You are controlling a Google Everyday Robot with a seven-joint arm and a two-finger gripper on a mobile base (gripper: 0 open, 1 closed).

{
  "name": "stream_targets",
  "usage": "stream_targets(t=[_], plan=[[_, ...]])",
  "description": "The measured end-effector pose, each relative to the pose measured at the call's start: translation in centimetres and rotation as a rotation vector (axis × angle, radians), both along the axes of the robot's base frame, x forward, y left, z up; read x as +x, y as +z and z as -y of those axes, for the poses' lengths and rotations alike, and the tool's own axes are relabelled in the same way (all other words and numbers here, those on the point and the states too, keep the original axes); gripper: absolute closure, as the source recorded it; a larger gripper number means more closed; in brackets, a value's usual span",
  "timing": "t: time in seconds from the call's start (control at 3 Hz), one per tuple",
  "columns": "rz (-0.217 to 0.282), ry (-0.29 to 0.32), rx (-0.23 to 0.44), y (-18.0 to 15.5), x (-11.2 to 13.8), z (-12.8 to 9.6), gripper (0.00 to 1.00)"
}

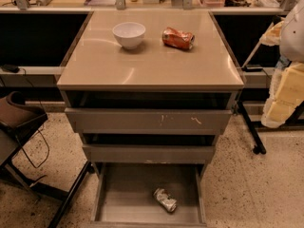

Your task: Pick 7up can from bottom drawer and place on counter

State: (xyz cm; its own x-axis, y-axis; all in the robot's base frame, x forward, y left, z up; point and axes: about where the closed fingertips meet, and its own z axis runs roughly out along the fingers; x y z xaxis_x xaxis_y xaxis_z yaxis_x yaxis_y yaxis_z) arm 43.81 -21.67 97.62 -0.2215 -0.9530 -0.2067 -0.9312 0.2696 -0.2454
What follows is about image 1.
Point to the middle grey drawer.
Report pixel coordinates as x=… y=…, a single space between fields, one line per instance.
x=142 y=148

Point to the white stick black handle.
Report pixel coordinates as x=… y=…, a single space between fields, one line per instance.
x=275 y=20

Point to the white ceramic bowl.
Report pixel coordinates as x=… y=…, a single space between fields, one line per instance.
x=129 y=34

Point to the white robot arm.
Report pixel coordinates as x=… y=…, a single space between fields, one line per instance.
x=291 y=46

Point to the grey drawer cabinet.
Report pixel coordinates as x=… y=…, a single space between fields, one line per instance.
x=100 y=64

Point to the black power adapter left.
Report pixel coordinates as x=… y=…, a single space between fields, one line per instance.
x=10 y=68

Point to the black table leg frame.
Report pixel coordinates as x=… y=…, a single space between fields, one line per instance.
x=295 y=122

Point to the crushed orange soda can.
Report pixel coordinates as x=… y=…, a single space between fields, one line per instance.
x=178 y=39

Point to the bottom grey open drawer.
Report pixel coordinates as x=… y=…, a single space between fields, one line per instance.
x=125 y=196

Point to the black box right ledge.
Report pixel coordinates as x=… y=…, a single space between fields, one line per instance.
x=252 y=68

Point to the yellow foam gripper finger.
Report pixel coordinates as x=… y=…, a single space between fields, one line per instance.
x=286 y=94
x=272 y=36

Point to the top grey drawer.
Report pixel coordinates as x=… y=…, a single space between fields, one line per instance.
x=167 y=113

